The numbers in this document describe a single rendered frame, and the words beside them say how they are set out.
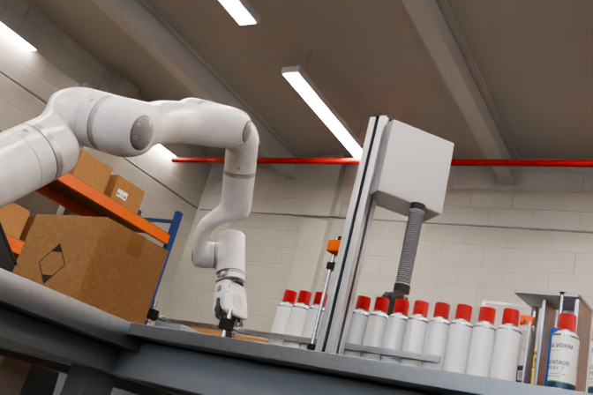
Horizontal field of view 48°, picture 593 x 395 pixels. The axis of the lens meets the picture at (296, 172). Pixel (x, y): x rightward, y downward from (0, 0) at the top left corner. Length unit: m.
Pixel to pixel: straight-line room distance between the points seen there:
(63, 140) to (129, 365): 0.42
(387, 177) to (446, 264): 4.90
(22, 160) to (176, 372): 0.45
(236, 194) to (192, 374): 0.89
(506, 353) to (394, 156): 0.50
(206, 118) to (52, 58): 5.15
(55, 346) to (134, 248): 0.74
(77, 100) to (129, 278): 0.58
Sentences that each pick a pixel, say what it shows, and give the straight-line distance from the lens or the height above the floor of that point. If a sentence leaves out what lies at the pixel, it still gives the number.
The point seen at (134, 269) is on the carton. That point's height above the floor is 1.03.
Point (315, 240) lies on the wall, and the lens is 6.95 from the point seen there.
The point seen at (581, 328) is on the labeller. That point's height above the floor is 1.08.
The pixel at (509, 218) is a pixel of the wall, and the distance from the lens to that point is 6.46.
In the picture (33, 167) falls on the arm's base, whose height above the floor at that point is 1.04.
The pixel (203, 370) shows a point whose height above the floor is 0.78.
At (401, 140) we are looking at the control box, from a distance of 1.61.
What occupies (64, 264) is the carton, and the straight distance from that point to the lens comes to 1.81.
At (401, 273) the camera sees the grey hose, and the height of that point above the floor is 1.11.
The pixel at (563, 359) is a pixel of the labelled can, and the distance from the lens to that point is 1.43.
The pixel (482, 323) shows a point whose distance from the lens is 1.51.
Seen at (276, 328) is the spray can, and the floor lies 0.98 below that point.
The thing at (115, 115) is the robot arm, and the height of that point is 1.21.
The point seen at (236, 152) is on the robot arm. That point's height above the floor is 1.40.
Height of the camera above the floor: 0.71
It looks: 22 degrees up
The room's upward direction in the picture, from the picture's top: 15 degrees clockwise
